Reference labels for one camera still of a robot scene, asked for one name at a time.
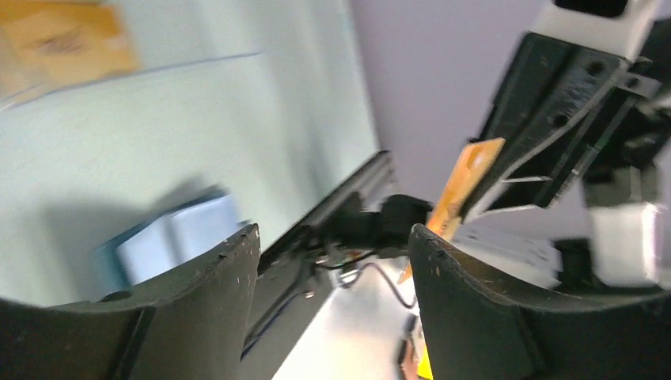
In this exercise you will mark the blue card holder wallet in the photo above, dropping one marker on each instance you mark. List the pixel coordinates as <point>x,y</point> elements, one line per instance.
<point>166,241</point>

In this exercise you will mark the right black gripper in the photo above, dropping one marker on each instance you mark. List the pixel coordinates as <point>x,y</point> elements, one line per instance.
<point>551,84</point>

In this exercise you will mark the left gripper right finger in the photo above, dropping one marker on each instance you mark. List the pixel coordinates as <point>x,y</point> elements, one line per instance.
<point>481,323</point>

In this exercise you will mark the clear acrylic box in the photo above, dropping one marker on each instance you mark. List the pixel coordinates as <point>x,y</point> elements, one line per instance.
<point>175,33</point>

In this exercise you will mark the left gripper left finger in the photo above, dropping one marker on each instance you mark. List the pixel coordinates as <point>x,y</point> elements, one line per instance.
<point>187,323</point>

